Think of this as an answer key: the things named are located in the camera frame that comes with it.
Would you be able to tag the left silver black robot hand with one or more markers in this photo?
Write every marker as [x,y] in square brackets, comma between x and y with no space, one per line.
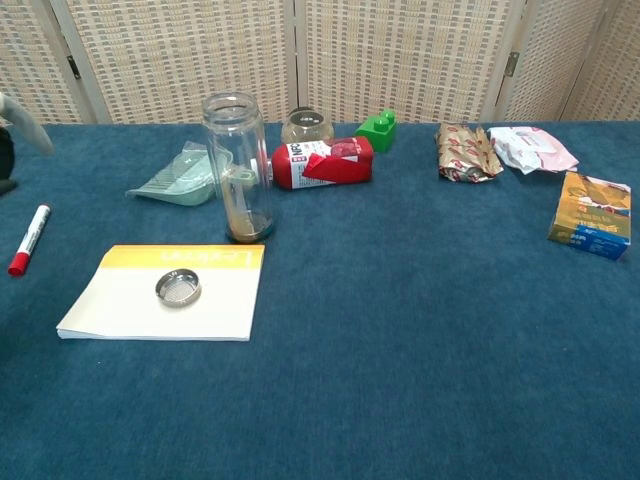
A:
[30,127]

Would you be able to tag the metal espresso filter basket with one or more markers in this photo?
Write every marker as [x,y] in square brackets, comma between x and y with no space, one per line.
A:
[178,288]

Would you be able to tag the clear glass jar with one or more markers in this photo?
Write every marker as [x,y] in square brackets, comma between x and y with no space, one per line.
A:
[240,165]

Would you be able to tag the black screen hinge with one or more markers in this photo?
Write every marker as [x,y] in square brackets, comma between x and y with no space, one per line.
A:
[74,67]

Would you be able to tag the red white marker pen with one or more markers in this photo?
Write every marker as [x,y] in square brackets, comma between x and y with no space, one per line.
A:
[31,239]

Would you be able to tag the light green plastic dustpan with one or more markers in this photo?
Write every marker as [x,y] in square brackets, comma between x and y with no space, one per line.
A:
[180,180]

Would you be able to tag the yellow white notebook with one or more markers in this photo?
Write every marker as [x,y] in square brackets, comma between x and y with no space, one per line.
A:
[165,300]

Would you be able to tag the small round glass jar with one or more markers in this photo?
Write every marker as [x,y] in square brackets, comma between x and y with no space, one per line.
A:
[306,127]

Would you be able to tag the red juice bottle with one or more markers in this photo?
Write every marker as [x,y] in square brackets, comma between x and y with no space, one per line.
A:
[325,162]

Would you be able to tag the green toy brick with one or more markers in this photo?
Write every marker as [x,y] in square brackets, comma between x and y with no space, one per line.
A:
[378,131]

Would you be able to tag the woven folding screen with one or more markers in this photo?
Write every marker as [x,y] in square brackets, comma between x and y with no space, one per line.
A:
[400,55]

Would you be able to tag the blue table cloth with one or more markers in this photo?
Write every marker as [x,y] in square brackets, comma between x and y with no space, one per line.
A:
[400,325]

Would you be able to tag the gold snack packet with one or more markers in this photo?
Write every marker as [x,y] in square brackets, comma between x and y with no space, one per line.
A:
[465,152]

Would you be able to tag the brass screen hinge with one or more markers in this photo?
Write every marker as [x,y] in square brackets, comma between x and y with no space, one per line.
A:
[510,65]

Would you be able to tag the white pink wipes pack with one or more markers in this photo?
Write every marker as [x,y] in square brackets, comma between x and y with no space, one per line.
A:
[530,147]

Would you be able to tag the yellow blue carton box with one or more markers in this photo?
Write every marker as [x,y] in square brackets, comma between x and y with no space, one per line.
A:
[592,215]

